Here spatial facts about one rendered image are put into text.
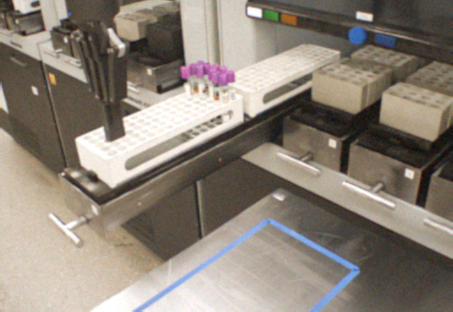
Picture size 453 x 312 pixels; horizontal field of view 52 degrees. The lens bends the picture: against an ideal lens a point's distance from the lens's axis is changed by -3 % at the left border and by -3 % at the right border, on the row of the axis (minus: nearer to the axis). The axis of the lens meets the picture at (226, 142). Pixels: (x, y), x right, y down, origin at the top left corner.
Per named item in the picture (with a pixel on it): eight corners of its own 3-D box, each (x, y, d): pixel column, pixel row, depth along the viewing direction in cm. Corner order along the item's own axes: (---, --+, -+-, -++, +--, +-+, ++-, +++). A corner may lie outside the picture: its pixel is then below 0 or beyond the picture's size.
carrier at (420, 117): (442, 139, 81) (448, 107, 78) (437, 143, 80) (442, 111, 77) (383, 118, 88) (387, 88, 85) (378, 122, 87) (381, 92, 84)
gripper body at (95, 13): (129, -13, 65) (137, 50, 70) (97, -20, 71) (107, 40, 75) (80, -2, 61) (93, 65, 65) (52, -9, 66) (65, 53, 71)
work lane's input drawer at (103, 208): (307, 87, 124) (308, 53, 119) (353, 101, 115) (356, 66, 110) (44, 218, 81) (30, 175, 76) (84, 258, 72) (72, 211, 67)
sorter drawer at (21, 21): (145, -5, 228) (143, -24, 223) (163, -2, 219) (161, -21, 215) (-2, 34, 185) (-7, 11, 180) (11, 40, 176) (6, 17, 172)
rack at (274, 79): (305, 67, 117) (306, 42, 114) (340, 77, 111) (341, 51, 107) (217, 108, 99) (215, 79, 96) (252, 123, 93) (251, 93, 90)
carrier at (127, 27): (146, 41, 136) (143, 20, 133) (140, 43, 134) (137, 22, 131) (123, 34, 143) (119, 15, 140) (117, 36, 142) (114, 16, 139)
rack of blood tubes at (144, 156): (210, 110, 98) (207, 82, 95) (245, 125, 92) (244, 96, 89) (80, 171, 81) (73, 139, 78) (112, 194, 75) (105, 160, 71)
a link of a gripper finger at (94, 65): (83, 32, 68) (78, 30, 69) (95, 102, 73) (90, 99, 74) (106, 26, 70) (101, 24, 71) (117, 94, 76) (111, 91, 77)
